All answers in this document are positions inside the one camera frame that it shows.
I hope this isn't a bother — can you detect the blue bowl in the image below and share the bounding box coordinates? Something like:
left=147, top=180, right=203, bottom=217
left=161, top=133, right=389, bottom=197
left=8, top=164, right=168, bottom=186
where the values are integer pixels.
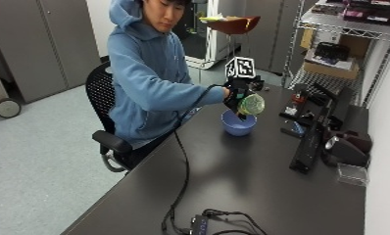
left=221, top=109, right=260, bottom=137

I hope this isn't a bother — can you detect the white marker cube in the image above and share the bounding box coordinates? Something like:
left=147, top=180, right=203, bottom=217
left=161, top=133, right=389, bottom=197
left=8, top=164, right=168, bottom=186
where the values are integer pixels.
left=225, top=56, right=257, bottom=79

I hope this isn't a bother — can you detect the black keyboard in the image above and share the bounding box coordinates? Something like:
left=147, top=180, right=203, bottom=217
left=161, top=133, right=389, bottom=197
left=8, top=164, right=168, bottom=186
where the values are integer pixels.
left=289, top=97, right=337, bottom=174

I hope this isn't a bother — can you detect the the person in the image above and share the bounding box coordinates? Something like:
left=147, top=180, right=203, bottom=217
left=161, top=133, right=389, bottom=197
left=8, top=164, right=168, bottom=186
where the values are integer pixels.
left=105, top=0, right=228, bottom=170

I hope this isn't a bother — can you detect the red bar stool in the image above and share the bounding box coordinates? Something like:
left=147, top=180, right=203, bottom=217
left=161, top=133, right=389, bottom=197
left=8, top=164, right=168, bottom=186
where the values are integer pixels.
left=205, top=15, right=262, bottom=60

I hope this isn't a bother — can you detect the cardboard box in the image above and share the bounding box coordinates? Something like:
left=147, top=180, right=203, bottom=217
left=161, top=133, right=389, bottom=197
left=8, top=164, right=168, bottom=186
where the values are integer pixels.
left=301, top=48, right=361, bottom=80

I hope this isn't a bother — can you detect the black bag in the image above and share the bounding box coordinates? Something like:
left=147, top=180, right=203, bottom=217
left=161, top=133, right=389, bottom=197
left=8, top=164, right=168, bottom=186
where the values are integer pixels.
left=313, top=41, right=352, bottom=63

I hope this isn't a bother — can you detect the black speaker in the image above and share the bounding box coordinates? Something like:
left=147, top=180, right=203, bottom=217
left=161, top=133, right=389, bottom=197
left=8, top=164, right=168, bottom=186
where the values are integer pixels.
left=321, top=130, right=374, bottom=168

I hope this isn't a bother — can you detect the black office chair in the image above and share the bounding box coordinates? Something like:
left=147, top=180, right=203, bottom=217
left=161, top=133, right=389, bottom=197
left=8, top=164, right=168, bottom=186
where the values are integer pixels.
left=85, top=61, right=137, bottom=173

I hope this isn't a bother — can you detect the clear plastic box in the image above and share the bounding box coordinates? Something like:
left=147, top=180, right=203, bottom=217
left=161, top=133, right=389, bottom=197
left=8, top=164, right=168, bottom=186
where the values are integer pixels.
left=336, top=162, right=370, bottom=188

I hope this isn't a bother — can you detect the black hub box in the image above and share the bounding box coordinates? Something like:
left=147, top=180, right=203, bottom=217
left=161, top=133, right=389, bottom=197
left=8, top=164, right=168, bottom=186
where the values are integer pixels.
left=188, top=213, right=213, bottom=235

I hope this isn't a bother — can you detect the grey cabinet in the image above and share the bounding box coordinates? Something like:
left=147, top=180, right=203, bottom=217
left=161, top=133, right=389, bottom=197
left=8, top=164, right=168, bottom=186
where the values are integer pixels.
left=0, top=0, right=103, bottom=104

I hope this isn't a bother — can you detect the black glove cable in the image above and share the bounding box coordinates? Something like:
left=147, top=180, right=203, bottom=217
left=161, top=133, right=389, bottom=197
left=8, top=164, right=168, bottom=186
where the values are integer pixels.
left=161, top=83, right=230, bottom=235

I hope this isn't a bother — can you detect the wire metal shelf rack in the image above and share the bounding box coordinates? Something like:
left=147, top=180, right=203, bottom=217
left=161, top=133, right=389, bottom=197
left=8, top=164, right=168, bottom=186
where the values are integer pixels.
left=282, top=0, right=390, bottom=109

